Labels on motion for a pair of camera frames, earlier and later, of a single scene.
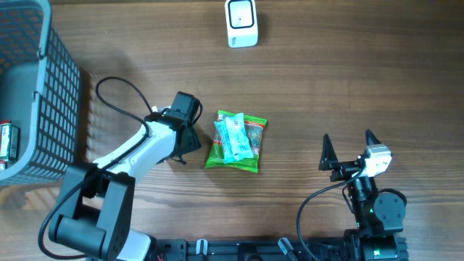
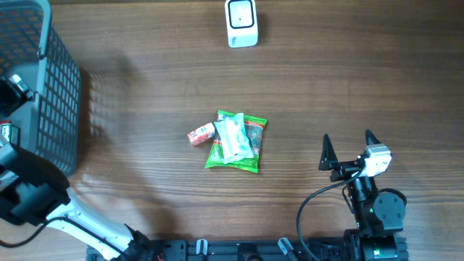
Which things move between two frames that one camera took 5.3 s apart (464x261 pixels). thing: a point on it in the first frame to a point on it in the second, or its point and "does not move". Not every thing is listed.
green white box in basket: [9, 142] does not move
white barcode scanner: [241, 23] does not move
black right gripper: [344, 169] does not move
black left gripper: [193, 144] to [14, 97]
